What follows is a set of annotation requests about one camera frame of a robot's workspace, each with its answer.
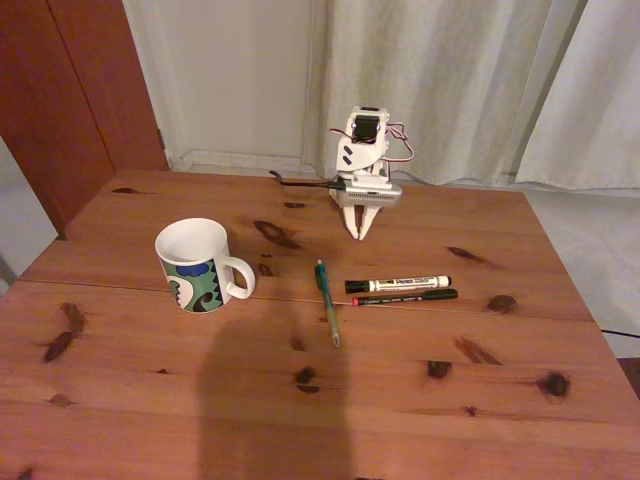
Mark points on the wide white curtain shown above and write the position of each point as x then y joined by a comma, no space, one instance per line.
440,80

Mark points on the black pen with red end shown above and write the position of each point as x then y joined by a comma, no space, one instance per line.
405,298

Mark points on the white marker with black cap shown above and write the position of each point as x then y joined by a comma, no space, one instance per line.
400,284

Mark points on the green transparent pen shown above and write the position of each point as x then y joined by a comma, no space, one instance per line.
328,302

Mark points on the brown wooden door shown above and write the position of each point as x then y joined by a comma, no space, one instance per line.
65,100

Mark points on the narrow white curtain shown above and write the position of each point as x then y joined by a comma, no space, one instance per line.
600,110

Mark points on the silver camera box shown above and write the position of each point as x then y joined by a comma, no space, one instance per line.
370,195

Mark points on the white mug with green pattern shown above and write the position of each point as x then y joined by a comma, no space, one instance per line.
192,280

